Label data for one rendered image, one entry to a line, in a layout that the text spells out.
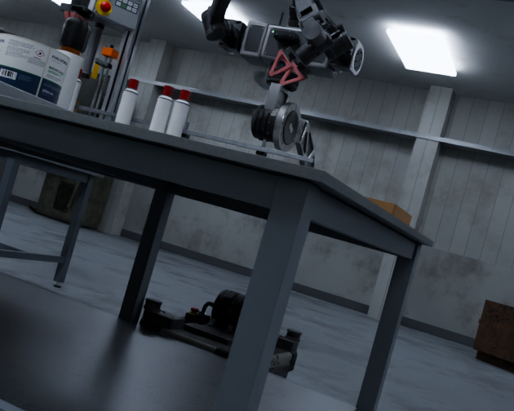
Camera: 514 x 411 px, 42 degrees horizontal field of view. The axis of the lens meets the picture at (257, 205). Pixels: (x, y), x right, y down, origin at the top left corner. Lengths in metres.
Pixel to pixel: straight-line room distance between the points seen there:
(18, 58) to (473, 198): 7.88
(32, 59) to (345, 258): 7.89
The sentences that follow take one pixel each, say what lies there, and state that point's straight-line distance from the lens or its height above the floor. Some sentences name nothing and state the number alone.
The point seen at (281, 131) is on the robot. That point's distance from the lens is 2.66.
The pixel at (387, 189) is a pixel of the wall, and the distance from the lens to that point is 9.48.
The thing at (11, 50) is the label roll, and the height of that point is 0.98.
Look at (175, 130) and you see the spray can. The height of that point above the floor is 0.95.
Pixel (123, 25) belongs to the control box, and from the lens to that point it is 2.62.
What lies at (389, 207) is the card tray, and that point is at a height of 0.86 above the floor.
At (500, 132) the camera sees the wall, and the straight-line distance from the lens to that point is 9.45.
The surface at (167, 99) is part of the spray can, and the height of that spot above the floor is 1.04.
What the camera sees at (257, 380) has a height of 0.46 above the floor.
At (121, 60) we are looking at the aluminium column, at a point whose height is 1.17.
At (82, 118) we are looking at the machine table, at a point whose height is 0.82.
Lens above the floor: 0.71
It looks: 2 degrees up
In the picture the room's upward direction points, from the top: 16 degrees clockwise
